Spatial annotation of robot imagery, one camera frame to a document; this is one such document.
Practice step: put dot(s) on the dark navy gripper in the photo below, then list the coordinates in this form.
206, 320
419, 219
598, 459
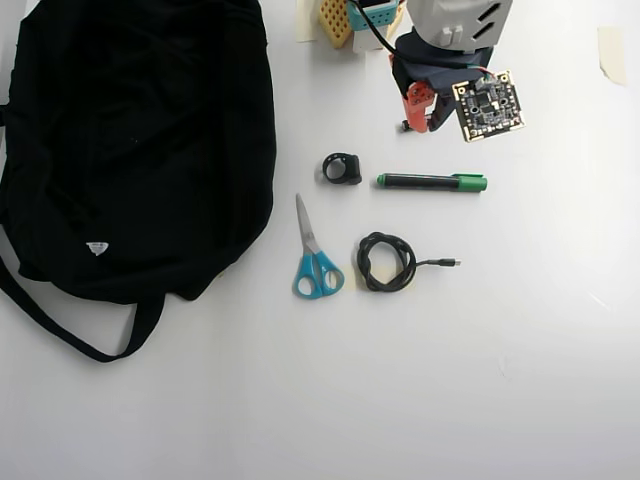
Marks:
419, 102

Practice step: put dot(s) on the green and black marker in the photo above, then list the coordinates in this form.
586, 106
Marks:
425, 182

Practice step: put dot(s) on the teal and white robot base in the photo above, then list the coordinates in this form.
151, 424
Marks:
375, 15

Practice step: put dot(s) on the black fabric bag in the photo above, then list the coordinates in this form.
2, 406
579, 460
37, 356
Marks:
125, 150

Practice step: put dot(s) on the black AA battery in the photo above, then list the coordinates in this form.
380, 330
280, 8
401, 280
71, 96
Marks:
403, 128

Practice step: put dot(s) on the yellow perforated block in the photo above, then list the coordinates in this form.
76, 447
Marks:
332, 25

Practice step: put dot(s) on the beige masking tape piece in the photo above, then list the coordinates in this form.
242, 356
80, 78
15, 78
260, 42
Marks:
305, 25
612, 55

